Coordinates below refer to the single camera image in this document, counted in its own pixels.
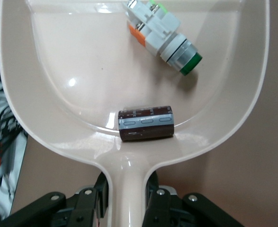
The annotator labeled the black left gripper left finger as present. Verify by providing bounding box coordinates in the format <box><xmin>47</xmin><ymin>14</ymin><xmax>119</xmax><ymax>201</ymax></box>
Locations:
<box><xmin>1</xmin><ymin>172</ymin><xmax>110</xmax><ymax>227</ymax></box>

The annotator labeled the beige plastic dustpan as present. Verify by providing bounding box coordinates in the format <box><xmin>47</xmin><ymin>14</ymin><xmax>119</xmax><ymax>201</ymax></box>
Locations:
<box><xmin>0</xmin><ymin>0</ymin><xmax>271</xmax><ymax>227</ymax></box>

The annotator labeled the tangled cable bundle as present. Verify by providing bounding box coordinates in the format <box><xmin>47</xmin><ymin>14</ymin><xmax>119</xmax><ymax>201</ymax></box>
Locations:
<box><xmin>0</xmin><ymin>42</ymin><xmax>28</xmax><ymax>227</ymax></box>

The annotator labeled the dark cylindrical capacitor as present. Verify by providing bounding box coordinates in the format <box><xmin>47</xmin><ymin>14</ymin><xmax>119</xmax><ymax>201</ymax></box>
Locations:
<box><xmin>117</xmin><ymin>105</ymin><xmax>175</xmax><ymax>142</ymax></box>

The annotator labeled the brown table mat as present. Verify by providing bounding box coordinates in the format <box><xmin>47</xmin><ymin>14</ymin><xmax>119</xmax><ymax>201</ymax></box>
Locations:
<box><xmin>9</xmin><ymin>0</ymin><xmax>278</xmax><ymax>227</ymax></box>

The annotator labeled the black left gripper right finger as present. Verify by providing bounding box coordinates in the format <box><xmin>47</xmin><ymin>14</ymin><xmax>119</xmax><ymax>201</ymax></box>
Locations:
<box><xmin>142</xmin><ymin>171</ymin><xmax>245</xmax><ymax>227</ymax></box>

